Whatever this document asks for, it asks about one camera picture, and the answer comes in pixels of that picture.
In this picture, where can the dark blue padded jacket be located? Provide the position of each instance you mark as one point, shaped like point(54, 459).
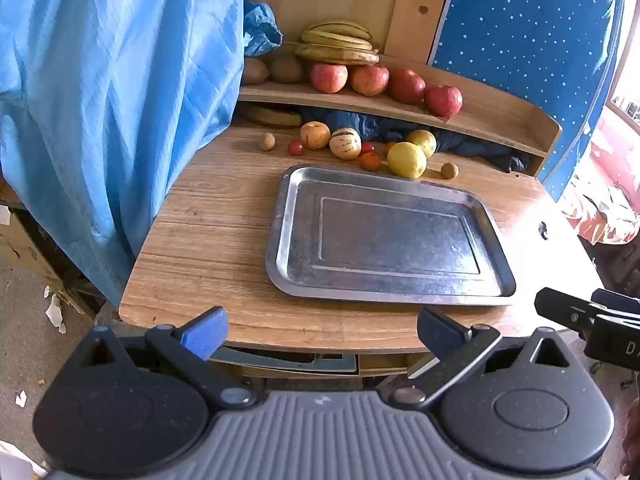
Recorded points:
point(380, 127)

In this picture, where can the small orange tangerine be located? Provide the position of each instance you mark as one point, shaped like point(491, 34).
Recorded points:
point(389, 148)
point(370, 161)

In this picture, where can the white paper scrap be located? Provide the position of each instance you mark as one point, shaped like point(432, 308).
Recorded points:
point(21, 399)
point(55, 310)

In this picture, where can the overripe yellow plantain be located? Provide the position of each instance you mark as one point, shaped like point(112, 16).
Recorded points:
point(275, 117)

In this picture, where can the metal tray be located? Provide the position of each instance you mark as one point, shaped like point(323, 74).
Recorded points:
point(390, 240)

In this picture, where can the blue polka dot fabric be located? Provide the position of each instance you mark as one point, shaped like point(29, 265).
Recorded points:
point(525, 35)

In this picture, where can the brown spotted banana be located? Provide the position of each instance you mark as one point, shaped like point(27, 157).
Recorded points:
point(340, 56)

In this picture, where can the knotty wooden plank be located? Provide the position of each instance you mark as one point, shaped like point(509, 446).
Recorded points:
point(420, 10)

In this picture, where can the yellow-red apple on table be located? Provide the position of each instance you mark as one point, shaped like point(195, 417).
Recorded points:
point(315, 135)

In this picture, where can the red patterned blanket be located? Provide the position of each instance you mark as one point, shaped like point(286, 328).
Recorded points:
point(605, 200)

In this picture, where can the curved wooden shelf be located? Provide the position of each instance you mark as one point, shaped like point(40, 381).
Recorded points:
point(500, 110)

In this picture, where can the cardboard box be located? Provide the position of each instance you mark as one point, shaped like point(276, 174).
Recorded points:
point(30, 245)

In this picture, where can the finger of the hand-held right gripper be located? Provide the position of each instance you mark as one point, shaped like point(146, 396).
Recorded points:
point(565, 307)

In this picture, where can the small brown nut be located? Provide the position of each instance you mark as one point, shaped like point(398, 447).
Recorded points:
point(267, 142)
point(449, 170)

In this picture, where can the striped yellow pepino melon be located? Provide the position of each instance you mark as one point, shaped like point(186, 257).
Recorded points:
point(345, 144)

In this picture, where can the golden yellow pear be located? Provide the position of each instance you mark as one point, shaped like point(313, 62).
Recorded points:
point(424, 139)

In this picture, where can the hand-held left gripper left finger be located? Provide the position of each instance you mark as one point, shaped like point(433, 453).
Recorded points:
point(207, 334)

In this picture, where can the red apple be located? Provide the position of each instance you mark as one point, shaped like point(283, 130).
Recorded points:
point(369, 81)
point(443, 101)
point(407, 86)
point(328, 77)

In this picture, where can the red cherry tomato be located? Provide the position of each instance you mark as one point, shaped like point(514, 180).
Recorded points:
point(295, 147)
point(368, 147)

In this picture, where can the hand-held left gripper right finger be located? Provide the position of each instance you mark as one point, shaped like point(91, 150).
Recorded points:
point(439, 334)

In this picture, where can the yellow lemon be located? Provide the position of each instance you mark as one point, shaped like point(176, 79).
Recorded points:
point(406, 161)

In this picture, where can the crumpled blue plastic bag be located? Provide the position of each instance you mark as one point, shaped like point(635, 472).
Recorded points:
point(260, 30)

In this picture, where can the light blue cloth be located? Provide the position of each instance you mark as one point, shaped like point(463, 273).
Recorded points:
point(125, 85)

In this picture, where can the yellow green banana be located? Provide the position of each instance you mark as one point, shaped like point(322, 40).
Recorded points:
point(340, 26)
point(325, 39)

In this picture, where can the brown kiwi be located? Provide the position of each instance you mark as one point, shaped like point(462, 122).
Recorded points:
point(255, 71)
point(286, 69)

